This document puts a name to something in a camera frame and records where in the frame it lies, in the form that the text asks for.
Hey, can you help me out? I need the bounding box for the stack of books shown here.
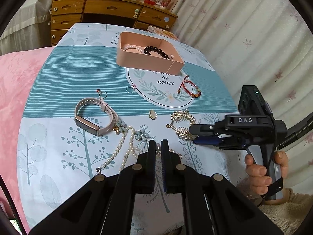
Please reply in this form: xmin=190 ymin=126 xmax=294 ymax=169
xmin=148 ymin=25 xmax=180 ymax=42

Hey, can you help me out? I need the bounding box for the blue flower gold earring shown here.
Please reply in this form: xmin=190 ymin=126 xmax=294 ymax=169
xmin=112 ymin=118 xmax=128 ymax=135

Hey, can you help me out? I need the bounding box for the wooden desk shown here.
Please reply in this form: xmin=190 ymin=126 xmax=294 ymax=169
xmin=50 ymin=0 xmax=178 ymax=46

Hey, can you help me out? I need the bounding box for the black bead bracelet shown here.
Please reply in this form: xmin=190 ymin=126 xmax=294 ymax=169
xmin=143 ymin=45 xmax=171 ymax=60

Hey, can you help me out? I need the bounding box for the cream knit sleeve forearm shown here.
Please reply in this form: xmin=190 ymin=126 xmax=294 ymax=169
xmin=236 ymin=178 xmax=312 ymax=234

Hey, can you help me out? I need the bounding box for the right hand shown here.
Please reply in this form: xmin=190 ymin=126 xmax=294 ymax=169
xmin=245 ymin=151 xmax=289 ymax=195

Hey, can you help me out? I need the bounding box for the white pearl bracelet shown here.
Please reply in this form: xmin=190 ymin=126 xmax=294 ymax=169
xmin=122 ymin=44 xmax=146 ymax=54

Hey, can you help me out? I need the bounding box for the pink storage tray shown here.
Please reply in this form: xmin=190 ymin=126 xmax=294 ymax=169
xmin=116 ymin=32 xmax=185 ymax=75

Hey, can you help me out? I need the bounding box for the red string bracelet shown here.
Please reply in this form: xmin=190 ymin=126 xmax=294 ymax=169
xmin=177 ymin=75 xmax=202 ymax=98

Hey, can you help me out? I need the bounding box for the gold pearl hair clip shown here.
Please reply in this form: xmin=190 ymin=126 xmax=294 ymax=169
xmin=169 ymin=149 xmax=182 ymax=159

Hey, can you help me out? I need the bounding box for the oval white gem brooch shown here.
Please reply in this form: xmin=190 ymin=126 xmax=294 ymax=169
xmin=148 ymin=110 xmax=157 ymax=120

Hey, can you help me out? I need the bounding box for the tree print tablecloth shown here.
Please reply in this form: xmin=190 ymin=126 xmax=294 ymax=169
xmin=17 ymin=23 xmax=236 ymax=228

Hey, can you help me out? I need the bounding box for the pink fluffy blanket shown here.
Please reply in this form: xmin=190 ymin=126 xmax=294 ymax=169
xmin=1 ymin=47 xmax=54 ymax=232

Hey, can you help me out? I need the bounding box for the long pearl necklace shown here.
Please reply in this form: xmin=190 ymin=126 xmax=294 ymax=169
xmin=95 ymin=125 xmax=162 ymax=174

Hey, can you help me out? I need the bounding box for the lace covered piano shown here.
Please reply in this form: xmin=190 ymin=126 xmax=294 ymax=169
xmin=1 ymin=0 xmax=52 ymax=55

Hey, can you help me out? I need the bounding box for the pink smart band watch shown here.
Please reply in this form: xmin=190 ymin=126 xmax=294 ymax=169
xmin=74 ymin=97 xmax=119 ymax=136

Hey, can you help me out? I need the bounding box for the gold leaf hair comb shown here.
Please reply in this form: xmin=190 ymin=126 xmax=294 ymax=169
xmin=166 ymin=110 xmax=197 ymax=141

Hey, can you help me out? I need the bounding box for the floral cream curtain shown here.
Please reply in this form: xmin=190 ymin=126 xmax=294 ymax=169
xmin=168 ymin=0 xmax=313 ymax=196

